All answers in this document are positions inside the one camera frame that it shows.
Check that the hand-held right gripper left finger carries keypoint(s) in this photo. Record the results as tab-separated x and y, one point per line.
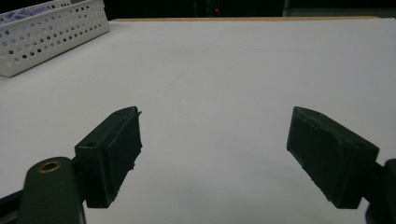
99	165

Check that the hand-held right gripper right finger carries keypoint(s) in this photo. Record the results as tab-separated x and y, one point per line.
333	158

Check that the white perforated plastic basket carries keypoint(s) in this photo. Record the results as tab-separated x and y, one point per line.
46	34

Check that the purple shorts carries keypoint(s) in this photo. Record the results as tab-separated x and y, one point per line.
21	13

